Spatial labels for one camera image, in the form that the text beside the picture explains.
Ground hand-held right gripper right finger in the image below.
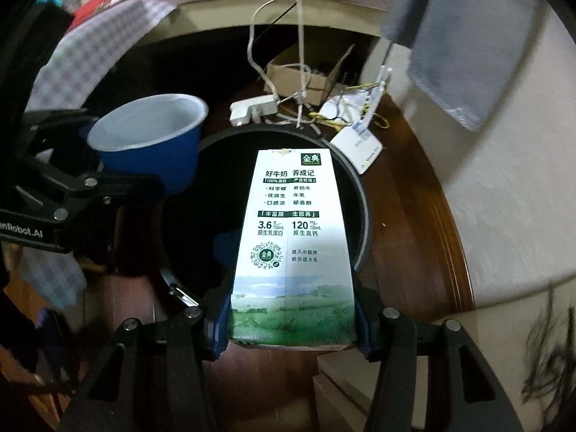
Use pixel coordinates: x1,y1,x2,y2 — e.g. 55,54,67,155
353,270,525,432

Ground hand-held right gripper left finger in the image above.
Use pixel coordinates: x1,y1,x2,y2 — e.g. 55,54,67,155
56,274,235,432

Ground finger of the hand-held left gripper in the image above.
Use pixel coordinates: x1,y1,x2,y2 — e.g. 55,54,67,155
20,108,106,176
53,172,167,225

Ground blue paper cup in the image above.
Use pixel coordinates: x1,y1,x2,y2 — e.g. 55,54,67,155
87,94,210,196

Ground black trash bin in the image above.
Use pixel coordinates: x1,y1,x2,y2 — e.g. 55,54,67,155
157,126,373,320

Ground green white milk carton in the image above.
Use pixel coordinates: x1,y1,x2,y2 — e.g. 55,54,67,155
226,148,359,352

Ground beige box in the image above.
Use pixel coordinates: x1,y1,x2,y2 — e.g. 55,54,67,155
312,348,392,432

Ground pink checkered tablecloth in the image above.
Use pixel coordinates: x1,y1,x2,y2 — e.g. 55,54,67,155
20,0,178,309

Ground white power strip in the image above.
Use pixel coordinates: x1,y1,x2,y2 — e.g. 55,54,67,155
229,95,279,127

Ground white router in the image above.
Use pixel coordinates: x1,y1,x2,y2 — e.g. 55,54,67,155
330,65,392,175

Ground cardboard box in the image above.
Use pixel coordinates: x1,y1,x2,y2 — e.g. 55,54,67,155
263,45,356,106

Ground grey hanging cloth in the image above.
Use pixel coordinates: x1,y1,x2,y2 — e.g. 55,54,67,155
380,0,538,133

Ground white cable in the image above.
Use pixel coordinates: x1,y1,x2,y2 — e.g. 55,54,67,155
247,0,340,95

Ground yellow cable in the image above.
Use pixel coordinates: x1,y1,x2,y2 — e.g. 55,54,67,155
324,82,390,129

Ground white strap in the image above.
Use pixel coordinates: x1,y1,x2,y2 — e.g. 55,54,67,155
294,0,311,129

